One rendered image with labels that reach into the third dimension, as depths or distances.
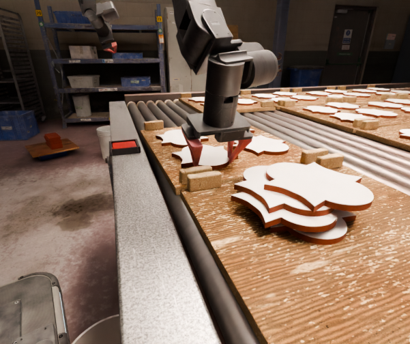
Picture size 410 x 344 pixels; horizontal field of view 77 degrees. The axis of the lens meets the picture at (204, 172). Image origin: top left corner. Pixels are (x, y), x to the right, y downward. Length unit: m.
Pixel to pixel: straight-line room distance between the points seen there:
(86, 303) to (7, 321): 0.41
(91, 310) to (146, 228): 1.18
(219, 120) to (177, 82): 4.70
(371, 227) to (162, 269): 0.28
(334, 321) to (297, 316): 0.03
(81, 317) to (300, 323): 1.35
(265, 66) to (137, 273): 0.36
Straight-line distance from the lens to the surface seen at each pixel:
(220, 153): 0.56
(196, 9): 0.47
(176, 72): 5.12
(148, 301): 0.30
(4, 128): 4.80
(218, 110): 0.43
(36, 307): 1.33
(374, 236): 0.40
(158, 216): 0.42
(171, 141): 0.67
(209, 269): 0.32
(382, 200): 0.50
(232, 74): 0.42
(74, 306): 1.60
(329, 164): 0.57
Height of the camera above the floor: 1.14
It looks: 24 degrees down
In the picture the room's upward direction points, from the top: straight up
